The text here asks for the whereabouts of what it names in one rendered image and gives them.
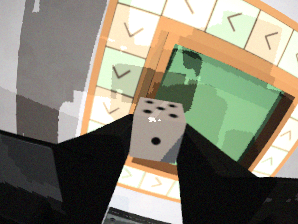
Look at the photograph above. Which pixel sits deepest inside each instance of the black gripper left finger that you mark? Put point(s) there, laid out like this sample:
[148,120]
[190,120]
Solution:
[78,177]

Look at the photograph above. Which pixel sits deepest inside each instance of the orange board game square track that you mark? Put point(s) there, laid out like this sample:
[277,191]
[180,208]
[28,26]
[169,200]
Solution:
[166,25]

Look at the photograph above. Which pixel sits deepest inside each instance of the grey die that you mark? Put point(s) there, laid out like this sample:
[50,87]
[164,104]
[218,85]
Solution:
[157,131]

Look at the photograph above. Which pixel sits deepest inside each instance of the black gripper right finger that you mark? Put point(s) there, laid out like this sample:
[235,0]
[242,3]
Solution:
[216,190]

